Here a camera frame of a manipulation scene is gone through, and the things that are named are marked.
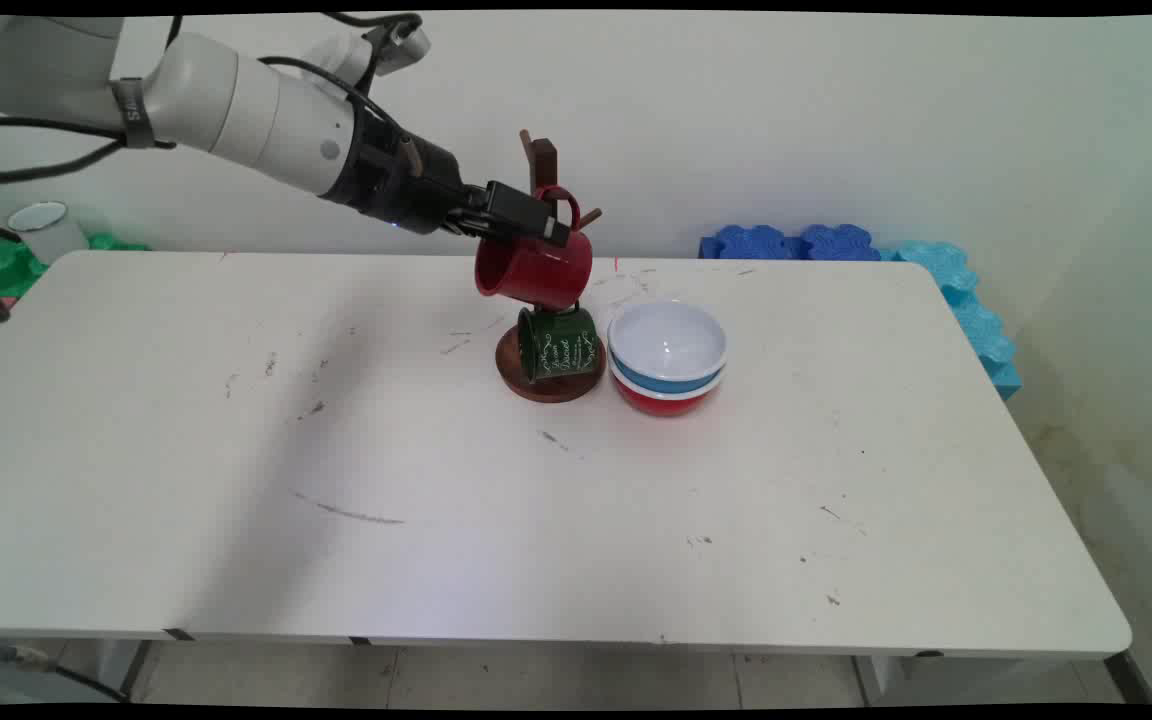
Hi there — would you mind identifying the light blue foam tile stack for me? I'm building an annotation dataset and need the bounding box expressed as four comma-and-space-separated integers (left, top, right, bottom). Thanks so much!
880, 240, 1025, 402

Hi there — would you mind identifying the blue bowl white inside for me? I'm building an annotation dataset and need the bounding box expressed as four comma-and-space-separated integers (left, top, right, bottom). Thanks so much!
607, 298, 730, 395

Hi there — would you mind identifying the red enamel mug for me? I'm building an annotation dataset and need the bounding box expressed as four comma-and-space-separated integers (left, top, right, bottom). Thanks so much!
474, 185, 595, 312

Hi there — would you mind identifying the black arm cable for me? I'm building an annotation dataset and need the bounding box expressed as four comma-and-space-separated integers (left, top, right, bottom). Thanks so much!
0, 12, 422, 191

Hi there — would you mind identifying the green foam mat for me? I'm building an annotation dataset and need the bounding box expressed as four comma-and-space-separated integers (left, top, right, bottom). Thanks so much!
0, 230, 152, 300

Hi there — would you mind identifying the dark blue foam tile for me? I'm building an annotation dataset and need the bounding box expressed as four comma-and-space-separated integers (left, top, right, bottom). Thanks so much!
699, 224, 805, 262
800, 223, 883, 263

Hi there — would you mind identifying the white mug dark rim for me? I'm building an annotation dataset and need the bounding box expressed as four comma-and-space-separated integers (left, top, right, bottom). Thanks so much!
8, 201, 90, 267

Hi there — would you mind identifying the green enamel mug white print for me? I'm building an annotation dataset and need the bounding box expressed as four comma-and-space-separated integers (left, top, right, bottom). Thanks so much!
516, 303, 603, 385

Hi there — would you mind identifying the wrist camera on white mount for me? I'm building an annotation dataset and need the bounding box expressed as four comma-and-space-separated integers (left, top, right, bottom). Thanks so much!
301, 20, 433, 83

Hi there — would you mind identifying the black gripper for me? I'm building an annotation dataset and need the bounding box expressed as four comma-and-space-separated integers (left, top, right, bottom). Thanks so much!
320, 102, 573, 249

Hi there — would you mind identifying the grey velcro strap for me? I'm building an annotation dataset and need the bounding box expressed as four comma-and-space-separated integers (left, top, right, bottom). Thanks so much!
110, 77, 157, 150

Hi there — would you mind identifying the grey table leg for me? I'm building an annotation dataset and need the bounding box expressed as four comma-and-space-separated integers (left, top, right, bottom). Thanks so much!
86, 640, 155, 703
1099, 650, 1152, 707
851, 654, 942, 707

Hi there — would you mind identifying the brown wooden mug tree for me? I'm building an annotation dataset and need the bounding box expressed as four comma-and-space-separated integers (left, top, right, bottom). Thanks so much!
494, 128, 609, 405

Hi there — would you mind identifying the red bowl white rim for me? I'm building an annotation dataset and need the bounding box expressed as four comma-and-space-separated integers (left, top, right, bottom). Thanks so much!
609, 360, 725, 418

